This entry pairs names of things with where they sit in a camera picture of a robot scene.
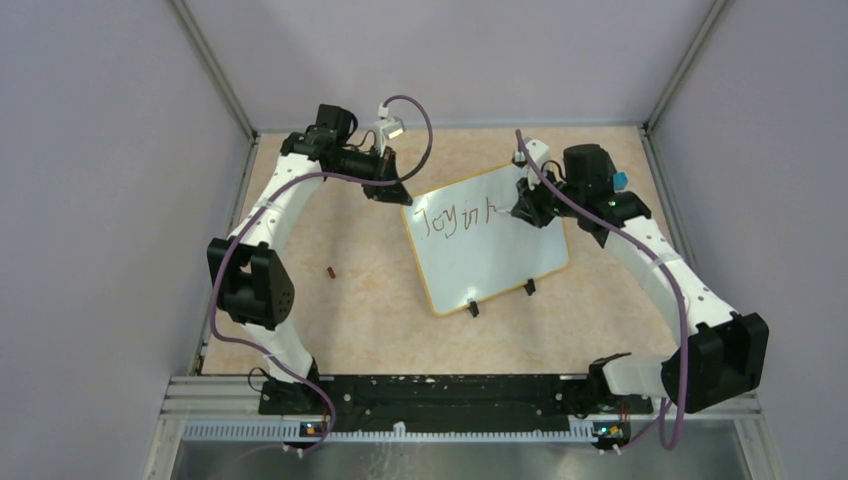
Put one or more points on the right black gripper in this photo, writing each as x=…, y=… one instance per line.
x=527, y=204

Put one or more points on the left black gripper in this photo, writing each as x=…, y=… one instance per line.
x=395, y=193

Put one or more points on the yellow-framed whiteboard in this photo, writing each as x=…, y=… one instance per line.
x=467, y=254

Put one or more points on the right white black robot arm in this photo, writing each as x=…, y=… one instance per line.
x=720, y=353

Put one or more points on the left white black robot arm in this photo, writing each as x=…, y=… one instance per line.
x=251, y=283

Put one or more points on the light blue lego brick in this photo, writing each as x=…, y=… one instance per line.
x=619, y=181

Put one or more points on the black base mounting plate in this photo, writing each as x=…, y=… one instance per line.
x=447, y=403

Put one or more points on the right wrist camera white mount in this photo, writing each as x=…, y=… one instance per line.
x=539, y=153

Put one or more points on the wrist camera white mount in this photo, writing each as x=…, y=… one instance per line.
x=386, y=128
x=539, y=153

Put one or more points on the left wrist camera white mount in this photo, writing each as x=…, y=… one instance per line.
x=386, y=128

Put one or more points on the white cable duct strip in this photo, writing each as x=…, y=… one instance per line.
x=285, y=431

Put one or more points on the aluminium frame rail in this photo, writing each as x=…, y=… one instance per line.
x=726, y=441

